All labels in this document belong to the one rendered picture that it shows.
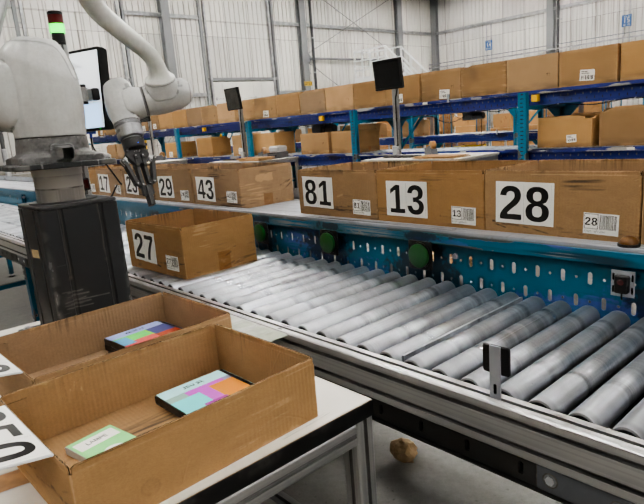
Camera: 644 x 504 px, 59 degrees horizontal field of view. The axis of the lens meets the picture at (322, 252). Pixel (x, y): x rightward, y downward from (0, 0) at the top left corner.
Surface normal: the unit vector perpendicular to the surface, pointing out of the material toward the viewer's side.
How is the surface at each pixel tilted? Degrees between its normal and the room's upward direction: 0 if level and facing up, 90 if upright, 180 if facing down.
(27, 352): 89
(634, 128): 90
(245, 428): 91
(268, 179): 90
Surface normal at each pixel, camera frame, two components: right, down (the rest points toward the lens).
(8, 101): -0.04, 0.25
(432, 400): -0.74, 0.20
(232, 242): 0.70, 0.11
